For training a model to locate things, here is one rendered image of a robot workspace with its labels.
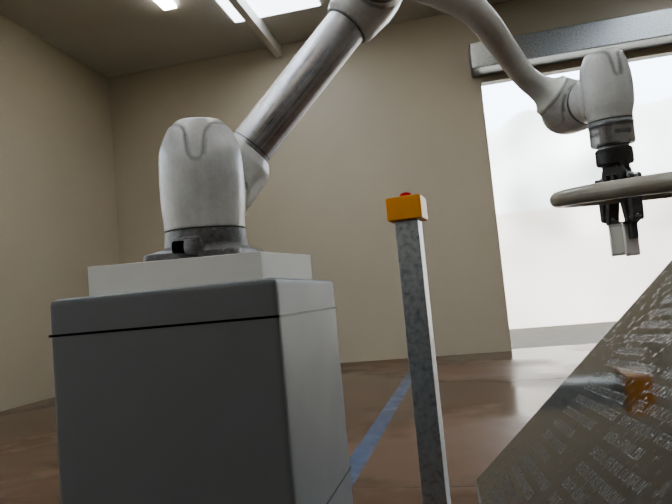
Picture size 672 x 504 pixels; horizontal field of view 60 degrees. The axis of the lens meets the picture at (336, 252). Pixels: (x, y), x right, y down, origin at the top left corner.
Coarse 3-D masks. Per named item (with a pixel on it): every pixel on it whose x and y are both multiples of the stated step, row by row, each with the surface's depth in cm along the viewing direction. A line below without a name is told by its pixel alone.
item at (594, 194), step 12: (612, 180) 93; (624, 180) 91; (636, 180) 89; (648, 180) 88; (660, 180) 86; (564, 192) 103; (576, 192) 99; (588, 192) 96; (600, 192) 94; (612, 192) 92; (624, 192) 90; (636, 192) 89; (648, 192) 88; (660, 192) 87; (552, 204) 110; (564, 204) 104; (576, 204) 121; (588, 204) 124; (600, 204) 126
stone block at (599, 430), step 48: (624, 336) 48; (576, 384) 50; (624, 384) 40; (528, 432) 52; (576, 432) 41; (624, 432) 34; (480, 480) 55; (528, 480) 43; (576, 480) 35; (624, 480) 30
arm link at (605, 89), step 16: (608, 48) 124; (592, 64) 124; (608, 64) 123; (624, 64) 123; (592, 80) 124; (608, 80) 122; (624, 80) 122; (576, 96) 130; (592, 96) 125; (608, 96) 123; (624, 96) 122; (576, 112) 132; (592, 112) 126; (608, 112) 123; (624, 112) 123
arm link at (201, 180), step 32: (192, 128) 109; (224, 128) 112; (160, 160) 110; (192, 160) 106; (224, 160) 109; (160, 192) 110; (192, 192) 106; (224, 192) 108; (192, 224) 106; (224, 224) 108
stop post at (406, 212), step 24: (408, 216) 195; (408, 240) 197; (408, 264) 196; (408, 288) 196; (408, 312) 195; (408, 336) 195; (432, 336) 198; (408, 360) 195; (432, 360) 193; (432, 384) 192; (432, 408) 191; (432, 432) 191; (432, 456) 191; (432, 480) 190
